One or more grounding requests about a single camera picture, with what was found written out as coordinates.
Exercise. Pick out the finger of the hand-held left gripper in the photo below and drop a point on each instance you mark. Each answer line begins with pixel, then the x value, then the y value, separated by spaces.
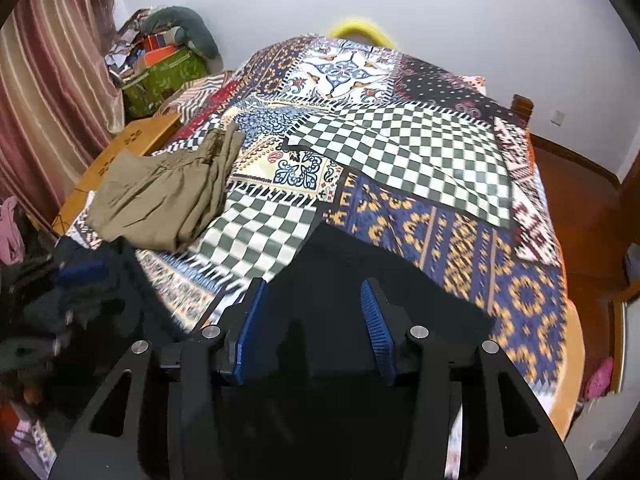
pixel 82 270

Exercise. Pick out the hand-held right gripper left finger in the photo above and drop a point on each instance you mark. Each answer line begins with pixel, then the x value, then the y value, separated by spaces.
pixel 250 330

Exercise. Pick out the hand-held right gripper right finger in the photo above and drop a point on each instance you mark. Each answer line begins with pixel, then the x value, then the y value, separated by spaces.
pixel 377 330

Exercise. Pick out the black pants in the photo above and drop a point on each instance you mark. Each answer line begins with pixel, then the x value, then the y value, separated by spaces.
pixel 325 270

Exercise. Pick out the khaki pants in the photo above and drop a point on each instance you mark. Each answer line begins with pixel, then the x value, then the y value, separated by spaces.
pixel 160 195

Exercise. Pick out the dark clothes pile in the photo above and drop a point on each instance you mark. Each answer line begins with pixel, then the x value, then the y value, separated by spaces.
pixel 75 320

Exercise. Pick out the pink cloth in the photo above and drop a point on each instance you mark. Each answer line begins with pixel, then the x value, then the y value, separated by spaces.
pixel 10 235

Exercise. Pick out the patchwork printed bedspread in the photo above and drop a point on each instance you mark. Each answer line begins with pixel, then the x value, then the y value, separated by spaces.
pixel 400 170

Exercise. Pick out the striped maroon curtain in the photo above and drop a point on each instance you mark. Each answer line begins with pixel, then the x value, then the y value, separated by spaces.
pixel 45 100

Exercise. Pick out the striped pillow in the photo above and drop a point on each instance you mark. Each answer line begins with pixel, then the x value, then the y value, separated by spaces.
pixel 200 97

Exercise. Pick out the pink slipper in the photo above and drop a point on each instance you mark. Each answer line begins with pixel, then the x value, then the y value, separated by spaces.
pixel 598 377

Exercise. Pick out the patterned cloth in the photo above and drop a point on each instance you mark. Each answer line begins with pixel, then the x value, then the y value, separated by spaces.
pixel 122 45

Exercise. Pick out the orange box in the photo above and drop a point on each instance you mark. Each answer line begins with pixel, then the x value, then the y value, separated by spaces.
pixel 157 52

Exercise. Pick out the grey pillow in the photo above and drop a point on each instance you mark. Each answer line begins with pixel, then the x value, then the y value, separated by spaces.
pixel 190 25

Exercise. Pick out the yellow round object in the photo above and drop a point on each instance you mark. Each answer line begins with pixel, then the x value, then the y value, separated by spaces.
pixel 360 27

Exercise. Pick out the wooden bed frame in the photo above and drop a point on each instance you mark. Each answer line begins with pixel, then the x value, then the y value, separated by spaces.
pixel 575 360

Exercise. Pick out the white wall socket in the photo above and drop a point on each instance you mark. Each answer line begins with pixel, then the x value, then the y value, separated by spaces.
pixel 555 118

